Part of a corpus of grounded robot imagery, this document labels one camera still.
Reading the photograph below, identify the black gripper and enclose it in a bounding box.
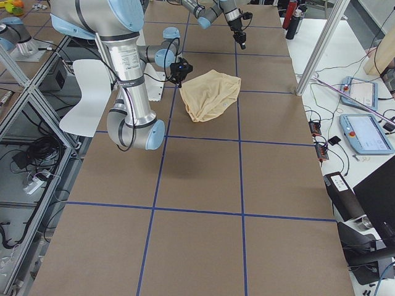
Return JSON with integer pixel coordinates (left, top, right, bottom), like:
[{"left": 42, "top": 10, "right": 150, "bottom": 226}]
[
  {"left": 168, "top": 58, "right": 193, "bottom": 88},
  {"left": 228, "top": 18, "right": 246, "bottom": 50}
]

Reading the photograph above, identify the cream long-sleeve printed shirt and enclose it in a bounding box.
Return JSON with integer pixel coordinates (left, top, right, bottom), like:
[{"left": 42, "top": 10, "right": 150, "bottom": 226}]
[{"left": 180, "top": 70, "right": 241, "bottom": 123}]

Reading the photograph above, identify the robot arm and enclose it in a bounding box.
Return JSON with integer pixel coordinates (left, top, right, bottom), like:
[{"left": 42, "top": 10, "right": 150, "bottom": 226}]
[
  {"left": 51, "top": 1, "right": 193, "bottom": 151},
  {"left": 176, "top": 0, "right": 253, "bottom": 50}
]

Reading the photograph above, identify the black water bottle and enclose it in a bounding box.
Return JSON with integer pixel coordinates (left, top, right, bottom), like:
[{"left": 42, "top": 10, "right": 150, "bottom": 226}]
[{"left": 285, "top": 9, "right": 302, "bottom": 40}]

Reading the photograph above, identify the red water bottle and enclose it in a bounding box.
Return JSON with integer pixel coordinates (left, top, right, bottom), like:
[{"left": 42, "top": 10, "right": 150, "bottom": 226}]
[{"left": 282, "top": 0, "right": 298, "bottom": 30}]

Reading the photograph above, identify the white chair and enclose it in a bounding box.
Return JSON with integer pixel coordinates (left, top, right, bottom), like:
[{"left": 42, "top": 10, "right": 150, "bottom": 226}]
[{"left": 59, "top": 59, "right": 111, "bottom": 137}]

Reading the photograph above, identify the orange relay board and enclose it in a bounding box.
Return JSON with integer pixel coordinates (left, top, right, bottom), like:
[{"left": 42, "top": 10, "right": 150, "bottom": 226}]
[
  {"left": 314, "top": 142, "right": 329, "bottom": 162},
  {"left": 309, "top": 120, "right": 322, "bottom": 136}
]

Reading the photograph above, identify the blue teach pendant far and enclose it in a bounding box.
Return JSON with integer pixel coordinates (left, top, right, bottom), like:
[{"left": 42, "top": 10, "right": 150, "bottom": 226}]
[{"left": 341, "top": 76, "right": 378, "bottom": 111}]

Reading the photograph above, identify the blue teach pendant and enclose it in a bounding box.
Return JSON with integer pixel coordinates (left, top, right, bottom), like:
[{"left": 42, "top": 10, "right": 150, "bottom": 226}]
[
  {"left": 341, "top": 76, "right": 378, "bottom": 111},
  {"left": 339, "top": 114, "right": 394, "bottom": 155}
]

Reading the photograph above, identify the blue teach pendant near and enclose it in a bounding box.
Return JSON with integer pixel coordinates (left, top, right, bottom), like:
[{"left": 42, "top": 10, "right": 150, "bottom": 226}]
[{"left": 339, "top": 114, "right": 394, "bottom": 155}]

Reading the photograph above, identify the reacher grabber stick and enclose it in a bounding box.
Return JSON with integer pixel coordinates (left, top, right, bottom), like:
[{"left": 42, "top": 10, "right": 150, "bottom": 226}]
[{"left": 315, "top": 78, "right": 395, "bottom": 125}]

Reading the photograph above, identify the black monitor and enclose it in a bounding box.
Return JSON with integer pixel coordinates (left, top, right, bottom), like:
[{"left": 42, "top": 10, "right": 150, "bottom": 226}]
[{"left": 354, "top": 157, "right": 394, "bottom": 246}]

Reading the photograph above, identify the aluminium frame post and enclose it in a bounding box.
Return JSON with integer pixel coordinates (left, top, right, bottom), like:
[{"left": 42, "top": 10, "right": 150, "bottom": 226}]
[{"left": 296, "top": 0, "right": 350, "bottom": 96}]

